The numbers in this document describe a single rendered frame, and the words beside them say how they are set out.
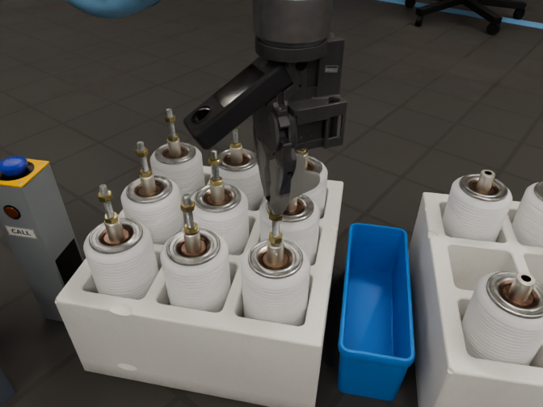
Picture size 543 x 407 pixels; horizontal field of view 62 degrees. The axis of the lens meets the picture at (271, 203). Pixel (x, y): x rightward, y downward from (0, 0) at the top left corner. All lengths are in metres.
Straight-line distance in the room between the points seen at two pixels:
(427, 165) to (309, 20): 0.96
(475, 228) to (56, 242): 0.69
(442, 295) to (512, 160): 0.81
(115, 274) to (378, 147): 0.93
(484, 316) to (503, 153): 0.91
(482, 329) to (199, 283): 0.37
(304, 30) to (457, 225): 0.50
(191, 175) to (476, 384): 0.56
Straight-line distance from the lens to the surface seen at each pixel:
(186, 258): 0.63
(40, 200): 0.78
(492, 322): 0.64
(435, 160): 1.38
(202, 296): 0.66
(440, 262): 0.77
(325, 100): 0.49
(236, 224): 0.72
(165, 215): 0.76
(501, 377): 0.66
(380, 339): 0.87
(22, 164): 0.77
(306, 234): 0.70
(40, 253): 0.83
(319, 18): 0.44
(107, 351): 0.79
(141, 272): 0.70
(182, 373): 0.77
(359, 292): 0.93
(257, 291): 0.61
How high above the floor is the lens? 0.69
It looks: 37 degrees down
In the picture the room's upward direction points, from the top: straight up
